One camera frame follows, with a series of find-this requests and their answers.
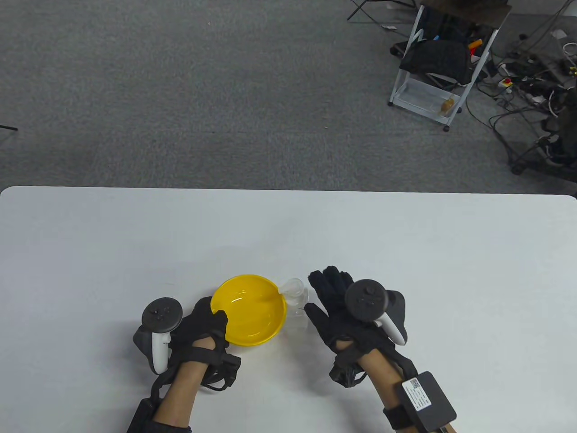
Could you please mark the person's left hand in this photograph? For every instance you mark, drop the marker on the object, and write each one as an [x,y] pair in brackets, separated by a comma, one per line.
[198,327]

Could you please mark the amber bottle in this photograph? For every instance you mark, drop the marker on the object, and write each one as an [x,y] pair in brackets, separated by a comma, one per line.
[447,106]

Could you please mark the black folding stand legs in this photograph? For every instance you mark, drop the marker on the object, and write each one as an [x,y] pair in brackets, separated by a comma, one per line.
[354,12]

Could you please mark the person's left forearm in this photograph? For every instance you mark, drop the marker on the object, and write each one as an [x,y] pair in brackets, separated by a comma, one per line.
[180,392]

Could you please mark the white box with red button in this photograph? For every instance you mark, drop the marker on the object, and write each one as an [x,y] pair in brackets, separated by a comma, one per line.
[507,82]

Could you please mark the black stand foot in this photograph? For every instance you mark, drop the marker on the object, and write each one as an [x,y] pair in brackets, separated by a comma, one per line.
[8,128]

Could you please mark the black bag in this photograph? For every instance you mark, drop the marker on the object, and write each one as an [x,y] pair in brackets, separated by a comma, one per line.
[437,61]

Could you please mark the black and white controller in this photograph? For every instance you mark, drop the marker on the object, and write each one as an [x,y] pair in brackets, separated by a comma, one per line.
[365,300]
[160,313]

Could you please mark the yellow bowl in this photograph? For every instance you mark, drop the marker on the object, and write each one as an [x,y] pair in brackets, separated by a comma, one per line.
[252,315]

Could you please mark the white rolling cart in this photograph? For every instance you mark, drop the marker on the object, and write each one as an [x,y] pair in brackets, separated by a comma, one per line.
[419,97]

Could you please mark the person's right hand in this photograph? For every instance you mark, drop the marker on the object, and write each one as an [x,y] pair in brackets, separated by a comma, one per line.
[331,311]

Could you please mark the black sensor box white label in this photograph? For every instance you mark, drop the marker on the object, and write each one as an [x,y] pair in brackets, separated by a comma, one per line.
[428,401]

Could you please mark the black forearm pack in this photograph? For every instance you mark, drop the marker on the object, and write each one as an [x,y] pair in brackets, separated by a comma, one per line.
[139,415]

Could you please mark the black wheeled stand base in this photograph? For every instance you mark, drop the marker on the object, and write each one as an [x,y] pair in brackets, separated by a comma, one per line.
[518,169]

